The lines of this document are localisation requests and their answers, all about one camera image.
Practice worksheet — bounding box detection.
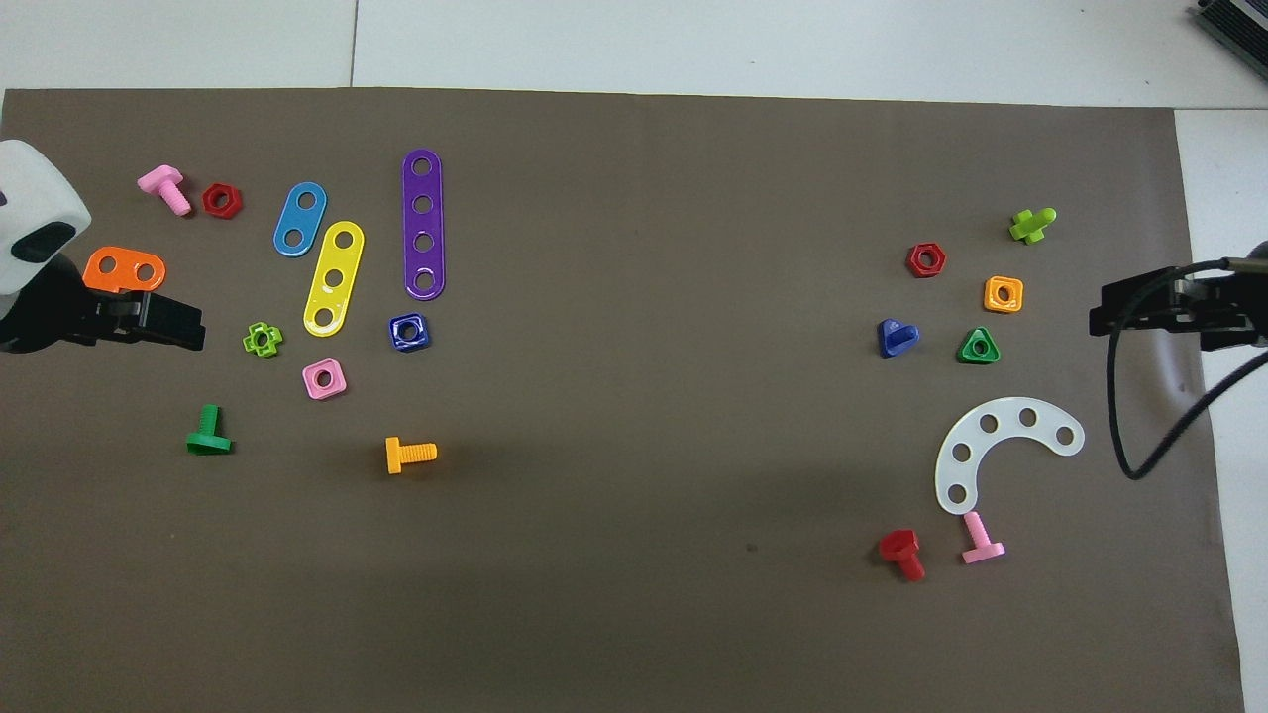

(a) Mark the yellow three-hole plate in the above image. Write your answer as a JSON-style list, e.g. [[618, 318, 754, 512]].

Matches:
[[302, 220, 366, 339]]

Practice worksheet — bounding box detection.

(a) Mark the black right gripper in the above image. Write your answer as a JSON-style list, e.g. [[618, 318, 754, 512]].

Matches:
[[1090, 267, 1268, 351]]

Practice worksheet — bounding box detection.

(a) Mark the white curved five-hole plate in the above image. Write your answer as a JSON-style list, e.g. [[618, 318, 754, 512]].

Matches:
[[934, 397, 1087, 516]]

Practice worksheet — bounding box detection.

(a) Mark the green plastic screw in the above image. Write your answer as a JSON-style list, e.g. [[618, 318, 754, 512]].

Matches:
[[185, 404, 235, 457]]

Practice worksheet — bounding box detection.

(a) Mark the orange plastic screw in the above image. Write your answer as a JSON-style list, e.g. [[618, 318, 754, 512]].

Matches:
[[384, 436, 439, 476]]

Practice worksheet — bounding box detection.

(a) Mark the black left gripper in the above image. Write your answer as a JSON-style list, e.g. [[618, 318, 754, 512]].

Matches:
[[0, 253, 207, 355]]

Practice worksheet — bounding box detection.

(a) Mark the black ribbed device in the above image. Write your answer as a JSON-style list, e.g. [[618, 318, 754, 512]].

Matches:
[[1192, 0, 1268, 52]]

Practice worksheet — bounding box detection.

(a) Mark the brown table mat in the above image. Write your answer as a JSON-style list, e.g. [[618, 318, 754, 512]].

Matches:
[[0, 87, 1247, 713]]

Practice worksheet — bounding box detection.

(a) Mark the orange heart-shaped plate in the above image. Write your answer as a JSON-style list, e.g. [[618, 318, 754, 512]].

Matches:
[[83, 246, 167, 295]]

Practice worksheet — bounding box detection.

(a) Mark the red plastic screw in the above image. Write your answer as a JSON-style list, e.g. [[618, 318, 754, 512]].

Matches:
[[878, 529, 927, 583]]

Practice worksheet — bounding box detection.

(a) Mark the lime cross-head screw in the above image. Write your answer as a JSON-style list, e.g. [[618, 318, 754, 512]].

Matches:
[[1008, 207, 1058, 246]]

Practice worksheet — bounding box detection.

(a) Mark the purple four-hole plate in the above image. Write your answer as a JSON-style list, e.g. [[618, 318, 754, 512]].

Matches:
[[401, 149, 447, 301]]

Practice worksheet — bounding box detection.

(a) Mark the pink plastic screw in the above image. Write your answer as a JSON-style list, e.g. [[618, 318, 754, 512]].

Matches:
[[137, 164, 193, 218], [960, 510, 1006, 566]]

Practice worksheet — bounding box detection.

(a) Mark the blue two-hole plate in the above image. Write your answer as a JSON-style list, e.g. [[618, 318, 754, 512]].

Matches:
[[272, 181, 328, 258]]

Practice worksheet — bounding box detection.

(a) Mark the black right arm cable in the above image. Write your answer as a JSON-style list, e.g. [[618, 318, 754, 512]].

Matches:
[[1107, 259, 1268, 481]]

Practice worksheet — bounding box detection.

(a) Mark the pink square nut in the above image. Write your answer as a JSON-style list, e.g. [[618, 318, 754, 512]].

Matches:
[[302, 357, 349, 401]]

